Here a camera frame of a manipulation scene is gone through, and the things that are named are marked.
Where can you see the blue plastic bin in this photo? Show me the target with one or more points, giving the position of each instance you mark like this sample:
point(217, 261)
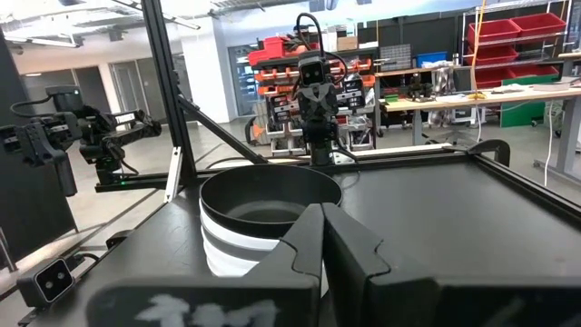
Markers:
point(431, 59)

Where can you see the black panel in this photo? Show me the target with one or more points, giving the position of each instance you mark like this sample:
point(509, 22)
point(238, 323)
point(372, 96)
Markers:
point(27, 218)

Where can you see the grey desk leg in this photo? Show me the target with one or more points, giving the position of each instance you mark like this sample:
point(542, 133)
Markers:
point(569, 136)

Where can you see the cardboard box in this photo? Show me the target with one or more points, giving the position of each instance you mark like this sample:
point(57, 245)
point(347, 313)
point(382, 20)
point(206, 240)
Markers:
point(347, 43)

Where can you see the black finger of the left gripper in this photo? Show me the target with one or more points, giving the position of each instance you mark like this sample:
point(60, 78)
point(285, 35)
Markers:
point(327, 102)
point(308, 102)

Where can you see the grey drawer cabinet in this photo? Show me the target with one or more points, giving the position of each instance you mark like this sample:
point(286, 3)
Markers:
point(395, 56)

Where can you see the neighbour station black gripper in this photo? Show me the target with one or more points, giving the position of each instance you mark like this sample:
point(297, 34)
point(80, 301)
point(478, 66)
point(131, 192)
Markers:
point(43, 141)

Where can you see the neighbour station black robot arm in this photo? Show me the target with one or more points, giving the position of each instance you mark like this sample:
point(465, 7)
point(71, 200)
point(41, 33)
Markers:
point(136, 125)

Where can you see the wooden top workbench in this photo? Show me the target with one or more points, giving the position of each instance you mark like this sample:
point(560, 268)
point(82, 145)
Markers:
point(454, 103)

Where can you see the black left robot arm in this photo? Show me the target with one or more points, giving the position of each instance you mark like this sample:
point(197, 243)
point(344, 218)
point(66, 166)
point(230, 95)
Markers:
point(322, 154)

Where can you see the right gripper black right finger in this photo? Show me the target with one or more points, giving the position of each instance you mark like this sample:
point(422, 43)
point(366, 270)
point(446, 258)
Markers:
point(349, 254)

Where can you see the small black stereo camera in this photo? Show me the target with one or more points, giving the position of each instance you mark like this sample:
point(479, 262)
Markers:
point(45, 281)

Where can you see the red plastic bin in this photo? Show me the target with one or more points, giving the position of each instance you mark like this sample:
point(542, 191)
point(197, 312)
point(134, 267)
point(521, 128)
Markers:
point(492, 32)
point(540, 23)
point(531, 72)
point(495, 55)

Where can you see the white bowl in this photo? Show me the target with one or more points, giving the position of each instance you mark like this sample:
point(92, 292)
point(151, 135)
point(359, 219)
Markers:
point(227, 235)
point(227, 265)

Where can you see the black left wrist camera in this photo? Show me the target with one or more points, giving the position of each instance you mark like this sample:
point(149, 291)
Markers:
point(313, 72)

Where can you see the grey bowl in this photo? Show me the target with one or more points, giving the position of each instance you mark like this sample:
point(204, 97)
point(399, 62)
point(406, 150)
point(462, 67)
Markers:
point(231, 252)

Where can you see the black bowl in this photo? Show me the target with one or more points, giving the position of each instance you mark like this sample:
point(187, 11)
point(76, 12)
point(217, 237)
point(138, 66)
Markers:
point(272, 191)

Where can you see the rack of orange bins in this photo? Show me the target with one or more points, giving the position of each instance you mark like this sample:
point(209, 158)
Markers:
point(272, 59)

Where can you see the silver bracket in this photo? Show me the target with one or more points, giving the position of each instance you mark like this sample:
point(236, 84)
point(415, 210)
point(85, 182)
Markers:
point(174, 175)

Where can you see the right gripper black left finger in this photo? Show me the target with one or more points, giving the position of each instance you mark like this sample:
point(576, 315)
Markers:
point(304, 254)

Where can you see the green cabinet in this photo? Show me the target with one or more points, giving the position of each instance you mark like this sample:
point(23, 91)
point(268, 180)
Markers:
point(522, 113)

